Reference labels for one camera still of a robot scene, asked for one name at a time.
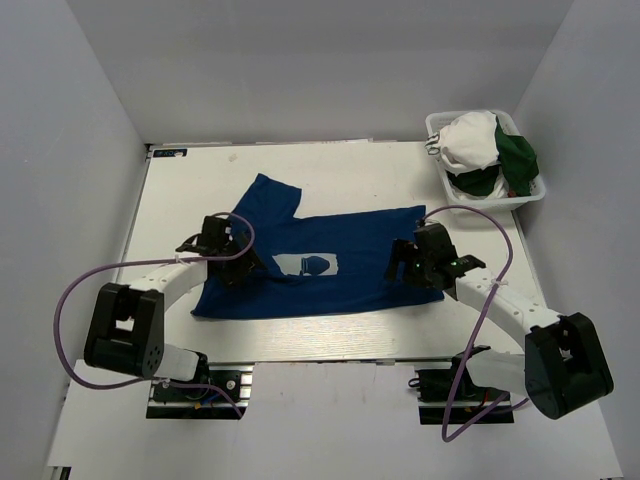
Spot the white printed t shirt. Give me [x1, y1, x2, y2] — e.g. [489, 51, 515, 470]
[426, 110, 499, 176]

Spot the blue t shirt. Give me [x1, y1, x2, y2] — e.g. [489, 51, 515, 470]
[192, 174, 444, 320]

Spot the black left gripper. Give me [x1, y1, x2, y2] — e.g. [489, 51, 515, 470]
[218, 231, 267, 291]

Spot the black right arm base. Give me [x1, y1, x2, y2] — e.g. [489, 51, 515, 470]
[408, 353, 502, 426]

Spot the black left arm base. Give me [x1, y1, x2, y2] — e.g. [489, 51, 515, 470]
[146, 365, 254, 420]

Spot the white plastic laundry basket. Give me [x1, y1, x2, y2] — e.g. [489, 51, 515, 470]
[425, 110, 546, 211]

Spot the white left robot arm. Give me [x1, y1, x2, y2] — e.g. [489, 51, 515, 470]
[84, 213, 265, 399]

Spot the blue table label sticker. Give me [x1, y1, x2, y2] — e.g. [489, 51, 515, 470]
[152, 148, 188, 158]

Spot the dark green t shirt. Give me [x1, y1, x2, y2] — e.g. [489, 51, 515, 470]
[447, 123, 539, 198]

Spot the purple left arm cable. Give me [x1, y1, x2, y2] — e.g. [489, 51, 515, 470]
[54, 212, 257, 419]

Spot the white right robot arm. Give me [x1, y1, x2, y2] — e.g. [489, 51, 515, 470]
[385, 223, 614, 419]

